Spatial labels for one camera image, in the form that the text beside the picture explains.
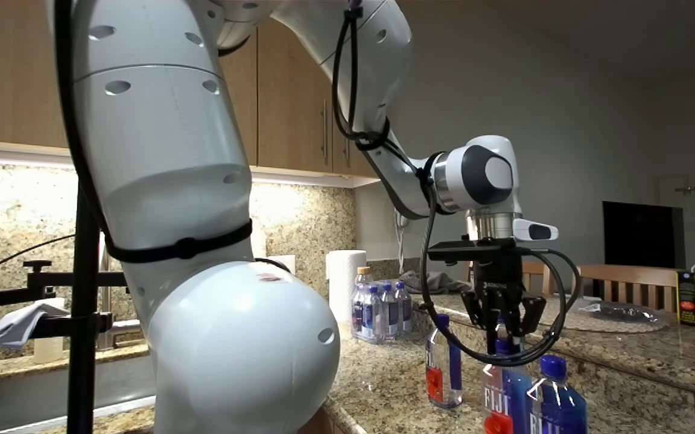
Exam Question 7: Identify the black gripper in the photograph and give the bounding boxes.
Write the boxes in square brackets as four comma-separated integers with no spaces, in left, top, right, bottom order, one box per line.
[459,239,550,357]

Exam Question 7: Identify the Fiji water bottle blue cap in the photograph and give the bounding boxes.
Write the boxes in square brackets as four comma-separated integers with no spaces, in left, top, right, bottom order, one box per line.
[425,311,465,411]
[527,354,590,434]
[481,322,535,434]

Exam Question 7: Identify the wrapped pack of water bottles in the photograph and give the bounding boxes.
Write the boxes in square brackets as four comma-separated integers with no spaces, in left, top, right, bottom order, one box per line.
[352,265,415,346]

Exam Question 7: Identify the wooden dining chair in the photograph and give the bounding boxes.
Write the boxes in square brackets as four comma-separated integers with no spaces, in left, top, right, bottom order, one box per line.
[521,259,556,300]
[574,264,681,317]

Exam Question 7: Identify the grey cloth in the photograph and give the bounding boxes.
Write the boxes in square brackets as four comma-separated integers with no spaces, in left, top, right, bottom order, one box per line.
[398,270,475,298]

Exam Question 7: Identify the round woven placemat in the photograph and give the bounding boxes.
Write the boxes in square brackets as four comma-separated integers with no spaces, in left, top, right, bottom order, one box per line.
[523,294,670,335]

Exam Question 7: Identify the dark window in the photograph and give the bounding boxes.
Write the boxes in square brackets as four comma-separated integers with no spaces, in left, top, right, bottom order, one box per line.
[602,201,687,272]

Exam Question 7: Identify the white paper towel roll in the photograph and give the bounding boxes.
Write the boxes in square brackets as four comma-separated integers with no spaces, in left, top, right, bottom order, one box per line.
[324,248,369,341]

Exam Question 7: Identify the black orange juice carton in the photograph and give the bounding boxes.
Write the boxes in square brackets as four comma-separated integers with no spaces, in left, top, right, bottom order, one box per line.
[675,254,695,331]

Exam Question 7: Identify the black tripod pole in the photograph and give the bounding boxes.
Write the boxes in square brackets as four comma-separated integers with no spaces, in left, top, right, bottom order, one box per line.
[66,178,101,434]

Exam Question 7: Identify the stainless steel sink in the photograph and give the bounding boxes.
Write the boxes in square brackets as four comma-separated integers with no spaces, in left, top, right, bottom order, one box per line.
[0,352,156,434]

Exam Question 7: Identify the white crumpled cloth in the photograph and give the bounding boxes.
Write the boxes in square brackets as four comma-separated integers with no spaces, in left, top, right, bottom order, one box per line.
[0,298,69,351]

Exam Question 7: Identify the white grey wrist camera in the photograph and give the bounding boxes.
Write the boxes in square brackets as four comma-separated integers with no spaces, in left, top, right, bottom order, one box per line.
[513,216,563,246]

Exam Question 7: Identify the wooden wall cabinets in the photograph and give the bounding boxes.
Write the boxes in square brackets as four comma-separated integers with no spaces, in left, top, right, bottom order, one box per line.
[0,0,390,190]

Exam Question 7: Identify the black velcro strap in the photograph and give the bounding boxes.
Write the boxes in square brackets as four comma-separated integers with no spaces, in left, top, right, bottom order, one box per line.
[103,218,255,265]

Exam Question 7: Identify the thin black camera cable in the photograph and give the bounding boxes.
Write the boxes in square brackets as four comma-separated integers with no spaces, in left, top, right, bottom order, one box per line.
[0,231,78,283]

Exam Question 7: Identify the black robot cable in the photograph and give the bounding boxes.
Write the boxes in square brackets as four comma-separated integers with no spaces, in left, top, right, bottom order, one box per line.
[51,0,585,370]

